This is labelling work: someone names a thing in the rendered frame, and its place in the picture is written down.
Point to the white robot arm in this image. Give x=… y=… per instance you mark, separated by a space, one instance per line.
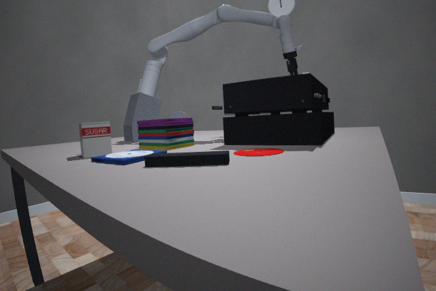
x=224 y=13

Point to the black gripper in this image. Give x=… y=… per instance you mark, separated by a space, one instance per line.
x=291 y=63

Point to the black flat bar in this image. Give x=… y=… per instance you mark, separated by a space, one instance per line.
x=207 y=158

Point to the orange cd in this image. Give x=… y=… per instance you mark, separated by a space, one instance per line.
x=179 y=115

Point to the silver cd disc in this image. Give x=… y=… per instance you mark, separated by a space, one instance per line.
x=127 y=154

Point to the red cd with green label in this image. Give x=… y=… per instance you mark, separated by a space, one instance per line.
x=254 y=152

